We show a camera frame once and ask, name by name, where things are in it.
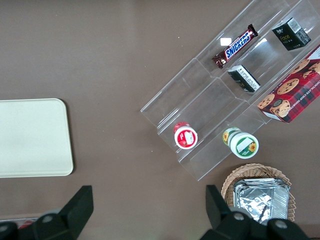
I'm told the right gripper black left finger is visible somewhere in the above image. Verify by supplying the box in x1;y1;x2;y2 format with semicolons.
0;185;94;240

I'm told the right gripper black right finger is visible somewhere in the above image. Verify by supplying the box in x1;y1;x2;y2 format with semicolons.
199;184;311;240

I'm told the aluminium foil tray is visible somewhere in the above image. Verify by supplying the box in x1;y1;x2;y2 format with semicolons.
233;178;291;226

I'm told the woven wicker basket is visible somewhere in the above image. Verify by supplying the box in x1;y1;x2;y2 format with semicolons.
221;163;296;223

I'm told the cream rectangular plastic tray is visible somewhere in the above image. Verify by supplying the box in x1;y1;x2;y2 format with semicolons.
0;97;75;179

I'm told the green sunflower-lidded jar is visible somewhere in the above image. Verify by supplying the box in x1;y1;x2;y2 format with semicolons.
222;126;260;160

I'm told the red-lidded strawberry jar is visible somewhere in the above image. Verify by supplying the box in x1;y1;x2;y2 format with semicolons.
173;121;199;150

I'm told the clear acrylic tiered display stand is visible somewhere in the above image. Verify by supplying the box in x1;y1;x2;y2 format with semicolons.
139;0;320;182

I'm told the black box with white label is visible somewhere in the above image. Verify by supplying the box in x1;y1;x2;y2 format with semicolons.
227;64;261;93

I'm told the red plaid chocolate cookie box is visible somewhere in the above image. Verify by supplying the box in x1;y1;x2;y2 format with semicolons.
257;44;320;124

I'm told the Snickers chocolate bar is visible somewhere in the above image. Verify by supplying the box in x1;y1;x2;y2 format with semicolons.
211;23;259;70

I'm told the black box with face print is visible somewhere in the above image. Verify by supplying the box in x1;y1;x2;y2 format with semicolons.
271;17;312;52

